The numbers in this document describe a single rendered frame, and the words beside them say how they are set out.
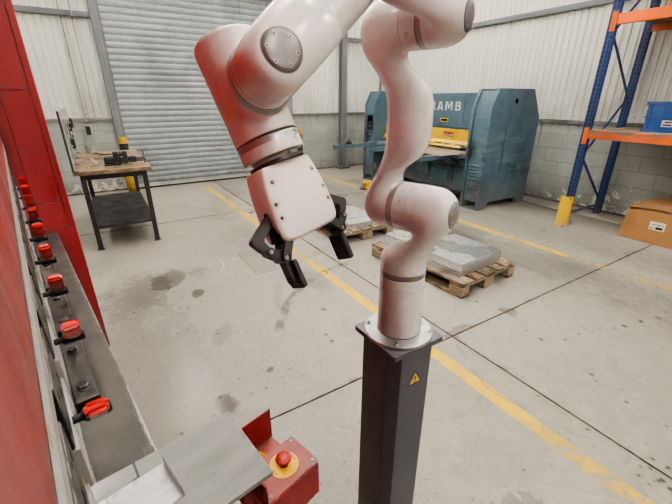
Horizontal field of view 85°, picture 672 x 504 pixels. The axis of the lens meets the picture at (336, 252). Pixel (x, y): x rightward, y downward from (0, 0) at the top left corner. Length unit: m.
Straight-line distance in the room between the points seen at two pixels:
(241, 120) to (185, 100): 7.65
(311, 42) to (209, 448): 0.70
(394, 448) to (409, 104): 0.95
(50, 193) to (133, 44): 5.61
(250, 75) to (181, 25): 7.81
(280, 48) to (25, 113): 2.31
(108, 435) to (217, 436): 0.35
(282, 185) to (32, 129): 2.27
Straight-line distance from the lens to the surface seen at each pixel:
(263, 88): 0.43
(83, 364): 1.33
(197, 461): 0.81
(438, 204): 0.85
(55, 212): 2.73
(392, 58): 0.86
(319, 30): 0.47
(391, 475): 1.35
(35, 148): 2.67
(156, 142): 8.06
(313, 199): 0.50
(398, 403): 1.13
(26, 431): 0.26
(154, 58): 8.08
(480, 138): 6.05
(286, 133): 0.48
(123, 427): 1.12
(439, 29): 0.79
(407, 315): 1.00
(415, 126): 0.84
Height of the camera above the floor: 1.61
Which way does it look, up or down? 23 degrees down
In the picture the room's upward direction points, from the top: straight up
